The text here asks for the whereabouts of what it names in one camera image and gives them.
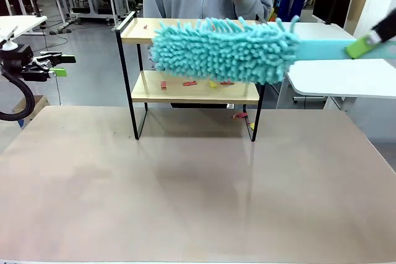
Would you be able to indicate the grey-sleeved left forearm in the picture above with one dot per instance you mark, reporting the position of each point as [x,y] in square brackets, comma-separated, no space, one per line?
[260,1]

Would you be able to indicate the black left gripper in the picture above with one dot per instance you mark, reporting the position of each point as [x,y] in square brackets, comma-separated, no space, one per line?
[17,57]

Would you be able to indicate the small white table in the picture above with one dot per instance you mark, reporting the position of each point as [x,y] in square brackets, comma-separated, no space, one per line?
[18,23]

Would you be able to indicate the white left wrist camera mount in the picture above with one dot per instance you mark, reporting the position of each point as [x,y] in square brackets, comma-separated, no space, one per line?
[7,43]

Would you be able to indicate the brown cardboard box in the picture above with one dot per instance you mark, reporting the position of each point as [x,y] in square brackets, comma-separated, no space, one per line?
[38,103]

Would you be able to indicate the red paper scrap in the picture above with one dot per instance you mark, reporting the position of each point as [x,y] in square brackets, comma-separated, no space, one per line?
[189,83]
[226,83]
[239,115]
[163,85]

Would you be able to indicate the yellow background object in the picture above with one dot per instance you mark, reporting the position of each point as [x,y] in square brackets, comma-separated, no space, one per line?
[272,15]

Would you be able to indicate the teal microfiber duster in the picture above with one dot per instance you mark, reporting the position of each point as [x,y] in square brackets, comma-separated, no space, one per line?
[222,50]

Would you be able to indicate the black metal wood shelf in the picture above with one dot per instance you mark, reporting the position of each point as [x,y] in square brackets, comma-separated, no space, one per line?
[185,95]

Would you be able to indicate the orange yellow paper scrap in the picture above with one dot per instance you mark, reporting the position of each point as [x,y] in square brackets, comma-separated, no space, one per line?
[251,125]

